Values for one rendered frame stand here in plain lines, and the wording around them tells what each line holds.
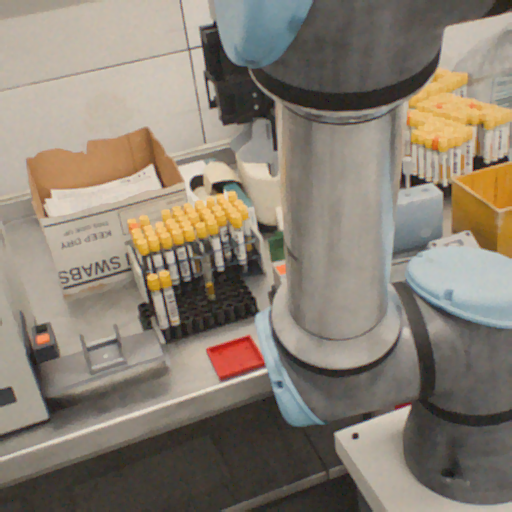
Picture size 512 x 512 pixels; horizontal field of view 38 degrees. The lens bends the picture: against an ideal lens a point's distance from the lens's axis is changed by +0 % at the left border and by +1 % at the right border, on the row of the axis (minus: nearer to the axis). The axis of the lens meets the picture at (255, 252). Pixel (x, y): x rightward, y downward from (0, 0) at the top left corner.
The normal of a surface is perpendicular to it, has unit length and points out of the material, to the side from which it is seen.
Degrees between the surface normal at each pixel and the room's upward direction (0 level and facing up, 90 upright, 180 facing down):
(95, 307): 0
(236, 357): 0
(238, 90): 90
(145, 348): 0
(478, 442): 69
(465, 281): 8
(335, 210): 108
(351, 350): 64
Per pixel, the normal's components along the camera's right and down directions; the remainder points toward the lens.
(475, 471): -0.24, 0.19
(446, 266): -0.02, -0.90
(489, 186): 0.32, 0.46
